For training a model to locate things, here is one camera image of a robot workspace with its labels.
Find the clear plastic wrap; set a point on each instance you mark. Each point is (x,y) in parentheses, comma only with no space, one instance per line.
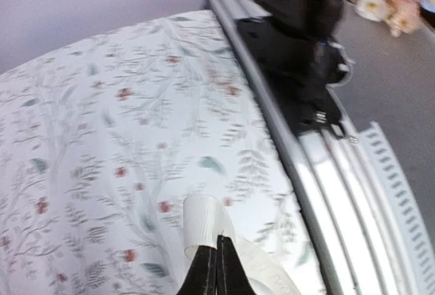
(205,219)

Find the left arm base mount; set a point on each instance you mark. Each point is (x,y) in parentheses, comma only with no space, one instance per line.
(300,72)

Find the floral patterned tablecloth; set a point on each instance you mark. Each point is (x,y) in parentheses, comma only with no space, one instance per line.
(101,142)

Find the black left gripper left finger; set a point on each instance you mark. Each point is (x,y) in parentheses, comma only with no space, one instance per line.
(201,276)

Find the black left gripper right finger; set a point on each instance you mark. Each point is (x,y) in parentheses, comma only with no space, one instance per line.
(231,278)

